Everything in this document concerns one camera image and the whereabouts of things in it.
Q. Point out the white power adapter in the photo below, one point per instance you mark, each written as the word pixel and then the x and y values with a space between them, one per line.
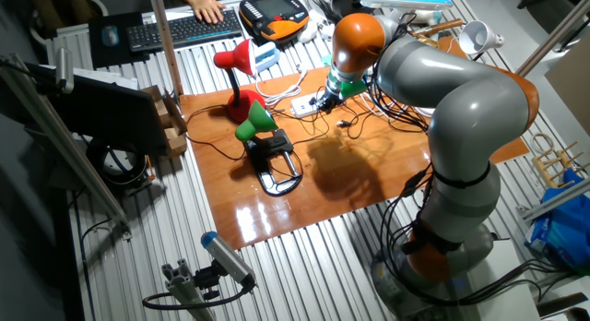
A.
pixel 327 31

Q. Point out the short aluminium camera stand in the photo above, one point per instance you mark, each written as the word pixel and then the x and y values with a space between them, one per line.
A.
pixel 184 288

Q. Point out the robot teach pendant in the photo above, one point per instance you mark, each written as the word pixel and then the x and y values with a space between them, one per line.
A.
pixel 272 7

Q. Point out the slanted aluminium post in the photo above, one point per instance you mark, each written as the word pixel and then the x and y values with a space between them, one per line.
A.
pixel 553 39

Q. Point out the silver camera on bar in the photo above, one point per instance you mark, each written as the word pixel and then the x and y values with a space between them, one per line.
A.
pixel 64 69

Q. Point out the black monitor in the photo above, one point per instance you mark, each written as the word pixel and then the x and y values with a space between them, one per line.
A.
pixel 115 113

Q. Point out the gold foil bag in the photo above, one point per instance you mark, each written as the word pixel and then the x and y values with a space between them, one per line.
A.
pixel 428 42

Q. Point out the bare person hand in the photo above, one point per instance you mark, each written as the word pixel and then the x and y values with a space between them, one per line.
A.
pixel 205 7

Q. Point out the green clamp desk lamp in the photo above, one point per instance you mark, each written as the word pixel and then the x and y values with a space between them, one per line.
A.
pixel 256 122

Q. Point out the grey computer mouse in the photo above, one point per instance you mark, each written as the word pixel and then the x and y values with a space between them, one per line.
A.
pixel 110 35

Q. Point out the black keyboard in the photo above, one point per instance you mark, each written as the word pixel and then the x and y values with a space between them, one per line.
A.
pixel 184 29

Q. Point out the black round device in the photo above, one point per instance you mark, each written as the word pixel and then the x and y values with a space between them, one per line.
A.
pixel 345 0

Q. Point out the silver camera with blue end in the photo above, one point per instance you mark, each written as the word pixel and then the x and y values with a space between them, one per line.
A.
pixel 228 258

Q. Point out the brown cardboard box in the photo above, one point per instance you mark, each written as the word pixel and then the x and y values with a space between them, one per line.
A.
pixel 173 141

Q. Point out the slanted aluminium profile bar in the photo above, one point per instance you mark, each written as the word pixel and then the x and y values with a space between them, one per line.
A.
pixel 69 146

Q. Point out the wooden rack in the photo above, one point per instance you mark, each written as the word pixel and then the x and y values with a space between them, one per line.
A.
pixel 553 166

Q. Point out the black mouse pad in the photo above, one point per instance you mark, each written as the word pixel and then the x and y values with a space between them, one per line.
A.
pixel 99 58

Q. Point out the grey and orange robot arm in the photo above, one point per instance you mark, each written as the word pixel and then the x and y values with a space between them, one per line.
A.
pixel 475 109

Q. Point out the white shade desk lamp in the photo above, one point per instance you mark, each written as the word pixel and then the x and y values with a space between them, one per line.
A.
pixel 477 37

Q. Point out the white rounded object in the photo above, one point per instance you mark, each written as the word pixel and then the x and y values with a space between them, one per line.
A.
pixel 308 31

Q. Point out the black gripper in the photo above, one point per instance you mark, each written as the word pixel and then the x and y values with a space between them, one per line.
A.
pixel 332 97

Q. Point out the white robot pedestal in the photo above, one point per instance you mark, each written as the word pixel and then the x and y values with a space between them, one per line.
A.
pixel 507 302

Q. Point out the white power strip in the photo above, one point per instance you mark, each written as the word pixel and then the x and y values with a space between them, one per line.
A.
pixel 302 108

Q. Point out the blue plastic bag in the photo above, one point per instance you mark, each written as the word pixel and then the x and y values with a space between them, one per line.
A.
pixel 567 229

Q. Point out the red desk lamp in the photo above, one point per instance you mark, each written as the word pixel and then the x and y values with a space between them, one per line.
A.
pixel 244 106

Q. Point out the beige cardboard panel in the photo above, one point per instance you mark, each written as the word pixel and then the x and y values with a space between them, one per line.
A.
pixel 571 81

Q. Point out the white and blue LED lamp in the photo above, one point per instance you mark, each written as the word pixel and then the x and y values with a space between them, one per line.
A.
pixel 405 0

